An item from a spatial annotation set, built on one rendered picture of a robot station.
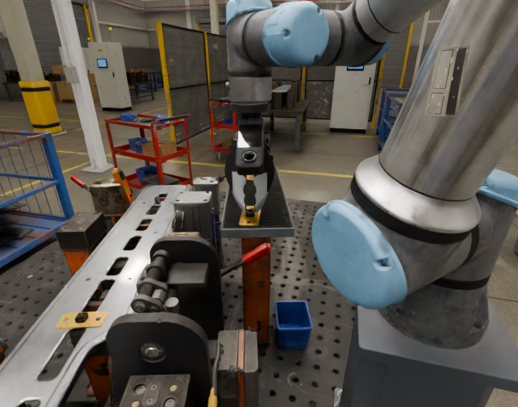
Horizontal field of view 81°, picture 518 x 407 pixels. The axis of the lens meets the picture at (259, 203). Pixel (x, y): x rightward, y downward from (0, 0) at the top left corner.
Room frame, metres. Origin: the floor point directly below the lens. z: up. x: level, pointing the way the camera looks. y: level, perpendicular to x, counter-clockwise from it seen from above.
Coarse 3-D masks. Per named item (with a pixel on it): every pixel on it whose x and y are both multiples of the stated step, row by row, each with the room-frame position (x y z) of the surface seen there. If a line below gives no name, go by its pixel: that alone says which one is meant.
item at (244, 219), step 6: (246, 210) 0.55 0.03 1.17; (252, 210) 0.55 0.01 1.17; (240, 216) 0.54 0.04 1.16; (246, 216) 0.54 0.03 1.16; (252, 216) 0.54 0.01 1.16; (258, 216) 0.54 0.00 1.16; (240, 222) 0.51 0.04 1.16; (246, 222) 0.51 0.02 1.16; (252, 222) 0.51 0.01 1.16; (258, 222) 0.51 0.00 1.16
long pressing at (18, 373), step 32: (160, 192) 1.05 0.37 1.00; (128, 224) 0.80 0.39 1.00; (160, 224) 0.80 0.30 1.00; (96, 256) 0.63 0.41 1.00; (128, 256) 0.63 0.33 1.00; (64, 288) 0.52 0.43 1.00; (96, 288) 0.51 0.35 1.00; (128, 288) 0.51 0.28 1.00; (32, 352) 0.35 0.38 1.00; (0, 384) 0.30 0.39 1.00; (32, 384) 0.30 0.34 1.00; (64, 384) 0.30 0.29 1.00
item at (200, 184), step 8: (200, 184) 0.99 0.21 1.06; (208, 184) 0.99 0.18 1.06; (216, 184) 0.99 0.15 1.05; (216, 192) 0.99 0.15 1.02; (216, 200) 0.99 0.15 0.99; (216, 208) 0.99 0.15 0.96; (216, 216) 0.99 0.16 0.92; (216, 224) 0.99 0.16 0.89; (216, 232) 0.99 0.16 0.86; (216, 240) 0.99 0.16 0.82; (224, 264) 1.00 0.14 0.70
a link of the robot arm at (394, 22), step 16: (368, 0) 0.47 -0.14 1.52; (384, 0) 0.45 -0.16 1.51; (400, 0) 0.43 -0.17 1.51; (416, 0) 0.42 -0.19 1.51; (432, 0) 0.42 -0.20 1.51; (352, 16) 0.49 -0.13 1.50; (368, 16) 0.47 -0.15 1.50; (384, 16) 0.45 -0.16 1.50; (400, 16) 0.44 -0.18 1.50; (416, 16) 0.45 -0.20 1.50; (352, 32) 0.49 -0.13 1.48; (368, 32) 0.48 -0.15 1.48; (384, 32) 0.47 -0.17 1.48; (352, 48) 0.50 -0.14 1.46; (368, 48) 0.49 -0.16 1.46; (384, 48) 0.53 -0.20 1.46; (336, 64) 0.51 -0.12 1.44; (352, 64) 0.53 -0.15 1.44; (368, 64) 0.55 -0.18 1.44
